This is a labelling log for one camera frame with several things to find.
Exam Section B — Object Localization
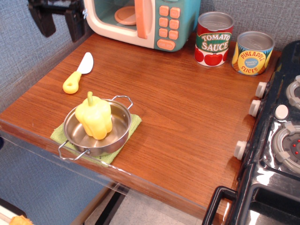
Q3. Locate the yellow toy bell pepper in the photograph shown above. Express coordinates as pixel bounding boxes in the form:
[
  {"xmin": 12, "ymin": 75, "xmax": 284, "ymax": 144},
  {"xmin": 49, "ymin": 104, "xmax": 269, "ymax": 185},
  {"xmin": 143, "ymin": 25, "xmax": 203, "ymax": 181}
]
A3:
[{"xmin": 75, "ymin": 91, "xmax": 113, "ymax": 140}]

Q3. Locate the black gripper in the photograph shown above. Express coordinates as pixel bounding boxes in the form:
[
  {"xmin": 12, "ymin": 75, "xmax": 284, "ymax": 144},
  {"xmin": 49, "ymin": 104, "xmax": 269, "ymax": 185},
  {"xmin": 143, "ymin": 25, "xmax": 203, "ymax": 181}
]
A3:
[{"xmin": 28, "ymin": 0, "xmax": 87, "ymax": 42}]

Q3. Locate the small steel pan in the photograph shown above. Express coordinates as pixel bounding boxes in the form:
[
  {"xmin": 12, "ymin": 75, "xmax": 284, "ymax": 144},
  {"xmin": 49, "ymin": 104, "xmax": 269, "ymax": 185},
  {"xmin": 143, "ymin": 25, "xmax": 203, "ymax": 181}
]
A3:
[{"xmin": 58, "ymin": 92, "xmax": 133, "ymax": 161}]

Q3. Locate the yellow handled toy knife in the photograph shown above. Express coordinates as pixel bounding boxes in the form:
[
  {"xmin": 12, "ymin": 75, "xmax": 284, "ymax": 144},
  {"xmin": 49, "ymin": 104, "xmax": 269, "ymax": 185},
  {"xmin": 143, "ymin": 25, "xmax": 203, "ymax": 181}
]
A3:
[{"xmin": 62, "ymin": 52, "xmax": 94, "ymax": 94}]

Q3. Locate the black toy stove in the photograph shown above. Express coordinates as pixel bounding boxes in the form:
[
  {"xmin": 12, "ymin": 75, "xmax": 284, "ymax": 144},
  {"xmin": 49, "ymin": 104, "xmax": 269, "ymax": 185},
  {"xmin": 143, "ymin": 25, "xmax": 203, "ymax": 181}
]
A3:
[{"xmin": 202, "ymin": 41, "xmax": 300, "ymax": 225}]

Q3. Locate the tomato sauce can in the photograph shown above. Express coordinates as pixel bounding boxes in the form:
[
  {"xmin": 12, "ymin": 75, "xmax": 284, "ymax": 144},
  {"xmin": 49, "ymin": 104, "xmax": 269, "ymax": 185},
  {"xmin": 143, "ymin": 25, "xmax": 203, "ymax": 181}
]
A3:
[{"xmin": 194, "ymin": 11, "xmax": 235, "ymax": 67}]

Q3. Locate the toy microwave oven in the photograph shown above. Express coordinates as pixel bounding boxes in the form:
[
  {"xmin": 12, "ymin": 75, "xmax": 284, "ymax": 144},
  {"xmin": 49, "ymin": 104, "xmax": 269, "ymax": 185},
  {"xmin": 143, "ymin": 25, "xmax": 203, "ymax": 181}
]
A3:
[{"xmin": 84, "ymin": 0, "xmax": 201, "ymax": 52}]

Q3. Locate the white stove knob bottom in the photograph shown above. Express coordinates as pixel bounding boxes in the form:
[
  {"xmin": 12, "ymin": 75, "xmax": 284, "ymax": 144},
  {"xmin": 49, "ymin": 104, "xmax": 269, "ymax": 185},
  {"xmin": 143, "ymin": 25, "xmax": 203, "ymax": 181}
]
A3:
[{"xmin": 233, "ymin": 141, "xmax": 247, "ymax": 161}]

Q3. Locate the white stove knob top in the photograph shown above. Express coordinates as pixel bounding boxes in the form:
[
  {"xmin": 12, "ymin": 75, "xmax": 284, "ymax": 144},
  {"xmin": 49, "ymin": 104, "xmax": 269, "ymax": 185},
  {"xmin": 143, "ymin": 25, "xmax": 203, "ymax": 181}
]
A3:
[{"xmin": 255, "ymin": 82, "xmax": 268, "ymax": 98}]

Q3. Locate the green cloth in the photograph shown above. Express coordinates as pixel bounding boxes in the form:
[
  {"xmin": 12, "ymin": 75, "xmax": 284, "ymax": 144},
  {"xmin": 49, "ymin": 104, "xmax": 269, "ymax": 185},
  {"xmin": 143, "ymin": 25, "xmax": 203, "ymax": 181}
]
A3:
[{"xmin": 50, "ymin": 114, "xmax": 142, "ymax": 167}]

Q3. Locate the white stove knob middle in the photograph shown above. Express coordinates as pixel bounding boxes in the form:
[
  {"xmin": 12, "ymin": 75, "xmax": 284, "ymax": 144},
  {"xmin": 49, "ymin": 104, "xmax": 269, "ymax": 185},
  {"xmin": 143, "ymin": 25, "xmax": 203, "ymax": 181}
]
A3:
[{"xmin": 248, "ymin": 100, "xmax": 261, "ymax": 117}]

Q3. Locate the white stove knob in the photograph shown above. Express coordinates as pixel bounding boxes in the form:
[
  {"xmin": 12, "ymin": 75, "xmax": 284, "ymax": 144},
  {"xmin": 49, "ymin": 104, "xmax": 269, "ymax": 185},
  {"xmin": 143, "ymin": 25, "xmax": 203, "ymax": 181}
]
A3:
[
  {"xmin": 233, "ymin": 141, "xmax": 247, "ymax": 161},
  {"xmin": 255, "ymin": 82, "xmax": 268, "ymax": 98},
  {"xmin": 248, "ymin": 100, "xmax": 261, "ymax": 117}
]

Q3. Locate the pineapple slices can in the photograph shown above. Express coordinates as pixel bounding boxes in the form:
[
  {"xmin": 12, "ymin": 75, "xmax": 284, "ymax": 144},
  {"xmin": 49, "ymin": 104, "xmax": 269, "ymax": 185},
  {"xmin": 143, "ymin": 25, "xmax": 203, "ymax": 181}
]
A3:
[{"xmin": 232, "ymin": 31, "xmax": 275, "ymax": 76}]

